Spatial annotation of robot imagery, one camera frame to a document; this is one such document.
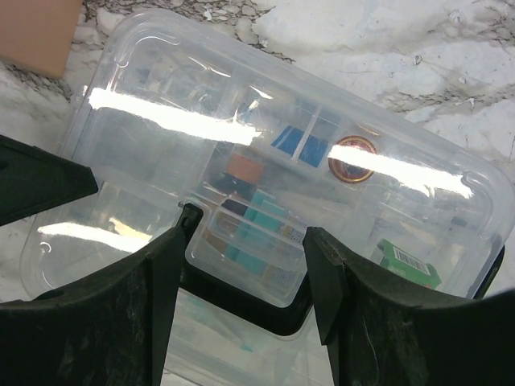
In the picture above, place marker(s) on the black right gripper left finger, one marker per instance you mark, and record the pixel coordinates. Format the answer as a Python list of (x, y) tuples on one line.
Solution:
[(111, 327)]

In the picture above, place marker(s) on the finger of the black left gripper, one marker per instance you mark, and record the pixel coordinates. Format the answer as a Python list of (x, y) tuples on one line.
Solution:
[(34, 180)]

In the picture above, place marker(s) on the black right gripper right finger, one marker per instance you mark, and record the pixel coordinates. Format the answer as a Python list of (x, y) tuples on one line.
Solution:
[(381, 329)]

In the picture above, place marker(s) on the small green box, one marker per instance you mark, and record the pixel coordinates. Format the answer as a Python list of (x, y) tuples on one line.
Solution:
[(405, 265)]

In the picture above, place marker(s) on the clear medicine kit box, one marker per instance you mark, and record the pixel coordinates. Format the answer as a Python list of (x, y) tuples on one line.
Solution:
[(299, 359)]

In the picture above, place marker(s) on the teal bandage packet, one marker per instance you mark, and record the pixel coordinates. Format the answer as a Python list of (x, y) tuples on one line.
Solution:
[(255, 237)]

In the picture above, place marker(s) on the blue white tube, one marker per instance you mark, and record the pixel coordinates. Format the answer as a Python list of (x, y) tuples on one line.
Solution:
[(313, 148)]

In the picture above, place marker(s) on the brown syrup bottle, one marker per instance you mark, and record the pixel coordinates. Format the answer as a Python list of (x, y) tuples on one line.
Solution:
[(239, 180)]

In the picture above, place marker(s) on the clear teal pad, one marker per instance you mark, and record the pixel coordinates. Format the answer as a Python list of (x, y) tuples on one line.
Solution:
[(197, 319)]

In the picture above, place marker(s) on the orange plastic file organizer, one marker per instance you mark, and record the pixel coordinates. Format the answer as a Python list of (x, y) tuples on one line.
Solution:
[(37, 34)]

